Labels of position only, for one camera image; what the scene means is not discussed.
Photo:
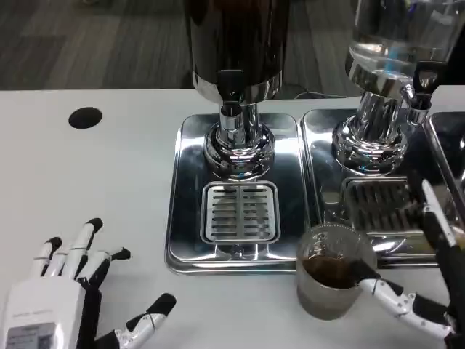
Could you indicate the clear ribbed glass cup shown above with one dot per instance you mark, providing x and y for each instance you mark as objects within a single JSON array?
[{"x": 323, "y": 294}]

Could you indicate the steel drip tray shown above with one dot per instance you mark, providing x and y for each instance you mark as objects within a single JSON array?
[
  {"x": 448, "y": 145},
  {"x": 327, "y": 152},
  {"x": 294, "y": 203}
]

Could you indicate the steel drain grid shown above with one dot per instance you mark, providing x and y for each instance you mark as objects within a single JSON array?
[
  {"x": 241, "y": 232},
  {"x": 381, "y": 203}
]

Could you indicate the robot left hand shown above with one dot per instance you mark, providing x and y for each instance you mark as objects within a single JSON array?
[{"x": 40, "y": 312}]

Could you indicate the dark drink dispenser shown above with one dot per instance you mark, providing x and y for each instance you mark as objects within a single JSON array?
[{"x": 236, "y": 43}]

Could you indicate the clear drink dispenser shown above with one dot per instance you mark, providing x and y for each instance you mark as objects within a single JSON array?
[{"x": 378, "y": 123}]

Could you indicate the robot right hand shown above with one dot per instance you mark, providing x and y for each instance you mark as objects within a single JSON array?
[{"x": 454, "y": 283}]

